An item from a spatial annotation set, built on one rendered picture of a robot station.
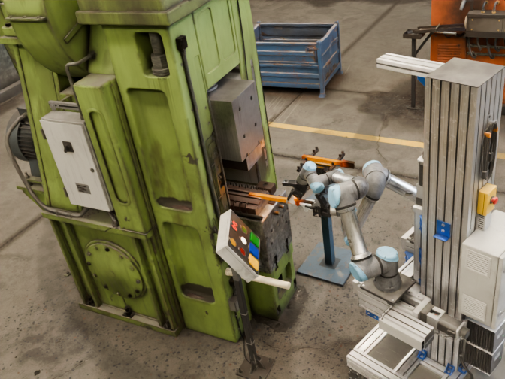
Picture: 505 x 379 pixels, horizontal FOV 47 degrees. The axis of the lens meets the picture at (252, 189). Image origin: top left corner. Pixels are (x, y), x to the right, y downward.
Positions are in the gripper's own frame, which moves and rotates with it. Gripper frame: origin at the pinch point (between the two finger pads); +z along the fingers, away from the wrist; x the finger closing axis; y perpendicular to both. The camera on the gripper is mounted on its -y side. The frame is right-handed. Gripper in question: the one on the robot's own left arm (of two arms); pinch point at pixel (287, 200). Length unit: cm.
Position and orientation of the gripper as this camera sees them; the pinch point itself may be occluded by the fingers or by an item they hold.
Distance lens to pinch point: 373.7
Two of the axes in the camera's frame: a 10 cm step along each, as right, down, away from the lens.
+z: -3.1, 6.5, 6.9
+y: 8.4, 5.3, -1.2
